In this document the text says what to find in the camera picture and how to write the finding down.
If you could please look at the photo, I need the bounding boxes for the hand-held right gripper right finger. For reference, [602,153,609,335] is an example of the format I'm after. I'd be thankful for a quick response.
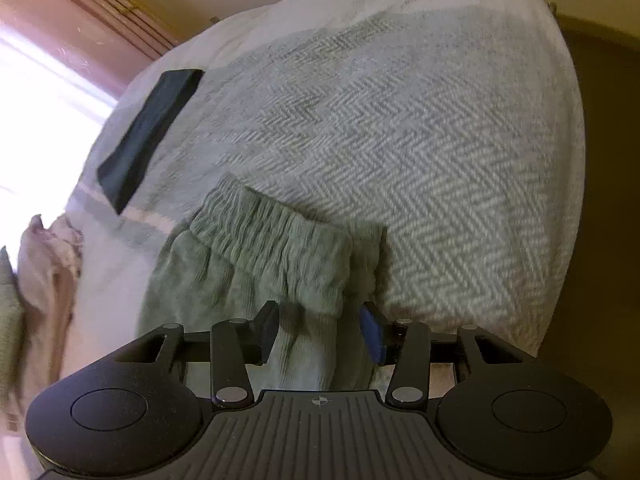
[359,301,538,407]

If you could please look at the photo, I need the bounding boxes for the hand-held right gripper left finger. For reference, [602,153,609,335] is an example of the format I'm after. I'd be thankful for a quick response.
[115,301,281,408]

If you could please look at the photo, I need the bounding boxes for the green knit garment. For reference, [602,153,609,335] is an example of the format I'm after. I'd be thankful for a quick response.
[137,172,388,393]

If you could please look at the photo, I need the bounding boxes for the black garment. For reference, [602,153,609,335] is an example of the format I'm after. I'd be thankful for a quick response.
[96,67,205,213]

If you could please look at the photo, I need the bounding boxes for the white herringbone blanket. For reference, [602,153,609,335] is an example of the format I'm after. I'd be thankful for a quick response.
[65,0,588,391]

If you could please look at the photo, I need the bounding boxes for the pink pillow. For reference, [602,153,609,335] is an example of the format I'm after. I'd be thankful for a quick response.
[17,214,83,381]

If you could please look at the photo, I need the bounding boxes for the grey-green pillow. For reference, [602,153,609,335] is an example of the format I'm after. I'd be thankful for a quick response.
[0,245,26,411]

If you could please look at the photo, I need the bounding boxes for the pink curtain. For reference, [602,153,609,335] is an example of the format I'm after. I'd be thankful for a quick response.
[0,0,176,126]

